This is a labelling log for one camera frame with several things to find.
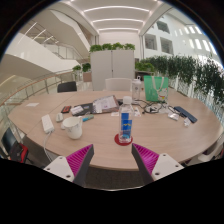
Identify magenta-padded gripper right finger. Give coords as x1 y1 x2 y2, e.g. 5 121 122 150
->
131 142 185 185

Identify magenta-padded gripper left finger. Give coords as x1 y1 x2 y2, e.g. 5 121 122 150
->
43 143 95 188

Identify clear blue-labelled water bottle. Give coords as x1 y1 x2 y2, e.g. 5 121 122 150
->
118 95 135 145

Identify white mug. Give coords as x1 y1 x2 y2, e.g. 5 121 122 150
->
62 115 84 140

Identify white side chair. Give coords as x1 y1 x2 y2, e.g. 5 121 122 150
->
186 133 224 167

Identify white power strip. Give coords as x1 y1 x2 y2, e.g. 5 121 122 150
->
40 114 55 134

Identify black and red chair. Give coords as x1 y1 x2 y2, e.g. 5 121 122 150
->
0 126 29 164

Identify clear plastic packet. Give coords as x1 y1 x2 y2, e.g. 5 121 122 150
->
167 112 180 122

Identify flat round red coaster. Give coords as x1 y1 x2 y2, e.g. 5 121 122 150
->
114 133 134 147

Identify dark blue phone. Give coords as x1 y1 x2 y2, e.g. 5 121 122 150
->
173 105 199 124

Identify teal marker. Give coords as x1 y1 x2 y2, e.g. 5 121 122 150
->
81 114 95 122

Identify small red black device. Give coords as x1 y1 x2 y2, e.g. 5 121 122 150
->
60 105 72 114

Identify colourful sticker sheet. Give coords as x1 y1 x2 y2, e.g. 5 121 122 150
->
110 105 142 118

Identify black folder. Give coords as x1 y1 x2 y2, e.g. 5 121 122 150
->
71 102 96 117

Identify open white notebook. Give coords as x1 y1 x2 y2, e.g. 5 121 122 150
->
92 95 120 115

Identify green tote bag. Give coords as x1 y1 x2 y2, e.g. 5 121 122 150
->
143 75 170 103

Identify clear white-lidded shaker bottle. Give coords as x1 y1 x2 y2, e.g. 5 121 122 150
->
131 76 142 102

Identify glass railing wooden handrail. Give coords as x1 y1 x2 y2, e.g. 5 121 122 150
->
0 68 76 108

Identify planter box with plants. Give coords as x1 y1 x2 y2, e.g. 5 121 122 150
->
72 62 92 84

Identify row of green trees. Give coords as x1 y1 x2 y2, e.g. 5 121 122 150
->
139 54 224 104

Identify low green potted plants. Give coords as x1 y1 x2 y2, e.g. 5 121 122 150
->
134 61 156 79

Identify white cabinet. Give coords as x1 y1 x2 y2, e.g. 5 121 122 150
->
90 49 136 92

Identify green plants atop cabinet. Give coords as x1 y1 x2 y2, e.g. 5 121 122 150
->
89 42 137 53

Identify ceiling light strips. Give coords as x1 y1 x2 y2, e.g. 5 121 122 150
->
83 4 151 33

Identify white power strip cable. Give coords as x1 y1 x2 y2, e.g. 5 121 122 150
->
43 131 55 163

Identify black tangled cables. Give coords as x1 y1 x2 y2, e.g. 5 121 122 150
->
134 98 181 116

